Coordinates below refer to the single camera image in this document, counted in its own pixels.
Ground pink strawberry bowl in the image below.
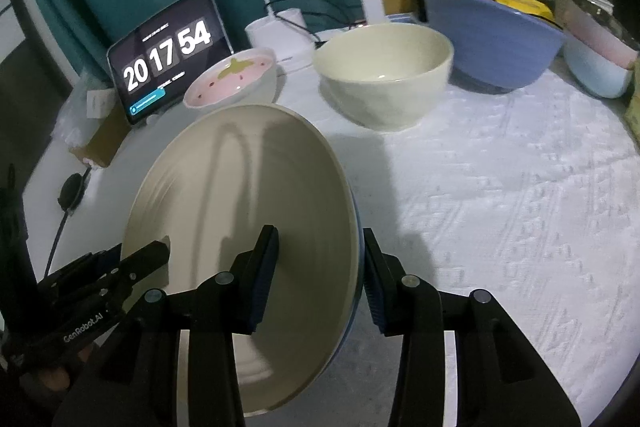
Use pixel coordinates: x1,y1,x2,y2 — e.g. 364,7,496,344
182,48,278,112

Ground clear plastic bag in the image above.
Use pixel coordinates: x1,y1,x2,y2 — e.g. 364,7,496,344
50,74,126,148

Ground person's left hand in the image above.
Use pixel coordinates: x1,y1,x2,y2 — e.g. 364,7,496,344
30,342,98,400

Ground black lamp cable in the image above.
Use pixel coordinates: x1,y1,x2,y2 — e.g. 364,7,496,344
262,0,367,46

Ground white power strip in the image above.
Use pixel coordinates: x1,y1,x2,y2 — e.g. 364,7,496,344
345,11,426,30

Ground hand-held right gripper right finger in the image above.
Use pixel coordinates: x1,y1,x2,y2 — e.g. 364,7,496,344
361,227,583,427

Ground cream bowl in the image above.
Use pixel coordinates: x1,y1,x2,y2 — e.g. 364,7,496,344
312,24,455,132

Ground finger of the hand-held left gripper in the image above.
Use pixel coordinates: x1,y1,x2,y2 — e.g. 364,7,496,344
102,237,172,303
35,244,123,295

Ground cardboard box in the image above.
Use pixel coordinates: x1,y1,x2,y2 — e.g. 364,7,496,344
67,122,131,168

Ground small white box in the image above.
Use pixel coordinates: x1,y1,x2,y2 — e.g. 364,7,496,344
85,89,117,123

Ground white charger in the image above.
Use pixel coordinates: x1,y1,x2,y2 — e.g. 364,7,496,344
357,0,386,26

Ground yellow packet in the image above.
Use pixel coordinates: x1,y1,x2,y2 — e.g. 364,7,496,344
482,0,555,22

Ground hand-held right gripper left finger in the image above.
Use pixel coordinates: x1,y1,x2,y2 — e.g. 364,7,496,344
52,224,281,427

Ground tablet with clock display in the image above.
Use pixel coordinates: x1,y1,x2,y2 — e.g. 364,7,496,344
106,0,233,126

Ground large blue bowl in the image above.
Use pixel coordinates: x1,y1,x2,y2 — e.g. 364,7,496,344
417,0,568,94

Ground yellow tissue pack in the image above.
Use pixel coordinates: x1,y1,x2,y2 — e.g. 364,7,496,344
625,59,640,135

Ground blue plate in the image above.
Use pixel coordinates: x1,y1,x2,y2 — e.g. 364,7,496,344
320,192,363,373

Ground metal bowl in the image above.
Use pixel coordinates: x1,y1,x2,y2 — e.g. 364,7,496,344
570,0,622,16

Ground beige plate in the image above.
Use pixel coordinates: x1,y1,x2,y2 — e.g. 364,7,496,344
122,103,361,418

